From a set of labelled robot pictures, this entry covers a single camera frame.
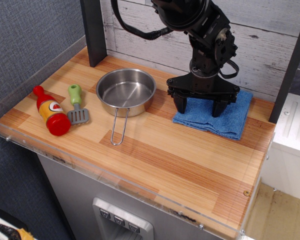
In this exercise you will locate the black left support post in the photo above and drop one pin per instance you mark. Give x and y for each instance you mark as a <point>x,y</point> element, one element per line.
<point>94,31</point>

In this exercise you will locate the red toy ketchup bottle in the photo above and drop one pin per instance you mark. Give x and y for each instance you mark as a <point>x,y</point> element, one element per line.
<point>51,112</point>

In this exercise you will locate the black support post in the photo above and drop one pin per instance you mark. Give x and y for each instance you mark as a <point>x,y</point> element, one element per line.
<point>94,31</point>
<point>286,83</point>

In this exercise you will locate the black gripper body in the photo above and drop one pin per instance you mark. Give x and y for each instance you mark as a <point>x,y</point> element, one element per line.
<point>210,86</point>

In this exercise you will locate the white drainboard counter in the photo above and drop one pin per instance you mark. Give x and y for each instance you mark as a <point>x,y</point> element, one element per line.
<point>287,130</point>

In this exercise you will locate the yellow tape wad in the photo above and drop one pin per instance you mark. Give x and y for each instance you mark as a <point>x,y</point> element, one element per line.
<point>24,235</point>

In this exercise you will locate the green handled toy spatula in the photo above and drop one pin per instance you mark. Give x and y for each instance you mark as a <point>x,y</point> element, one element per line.
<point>78,115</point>

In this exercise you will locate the clear acrylic guard rail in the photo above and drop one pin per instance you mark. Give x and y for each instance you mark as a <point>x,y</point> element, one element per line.
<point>196,176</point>

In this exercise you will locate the grey toy kitchen cabinet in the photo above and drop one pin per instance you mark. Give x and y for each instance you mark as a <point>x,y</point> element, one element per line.
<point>75,192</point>

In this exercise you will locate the blue cloth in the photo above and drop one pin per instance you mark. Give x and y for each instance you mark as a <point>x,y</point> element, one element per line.
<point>229,124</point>

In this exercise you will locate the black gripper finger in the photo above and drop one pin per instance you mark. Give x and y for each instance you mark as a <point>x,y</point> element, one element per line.
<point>218,107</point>
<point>180,103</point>

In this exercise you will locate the stainless steel pot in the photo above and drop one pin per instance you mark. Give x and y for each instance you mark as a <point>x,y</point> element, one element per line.
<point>125,93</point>

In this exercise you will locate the black right support post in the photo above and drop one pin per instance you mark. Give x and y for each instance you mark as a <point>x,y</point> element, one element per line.
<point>286,83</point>

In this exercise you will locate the silver dispenser button panel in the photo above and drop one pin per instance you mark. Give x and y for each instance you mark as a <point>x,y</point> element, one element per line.
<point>118,224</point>

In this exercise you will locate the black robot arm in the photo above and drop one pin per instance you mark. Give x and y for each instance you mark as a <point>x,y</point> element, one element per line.
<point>213,46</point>

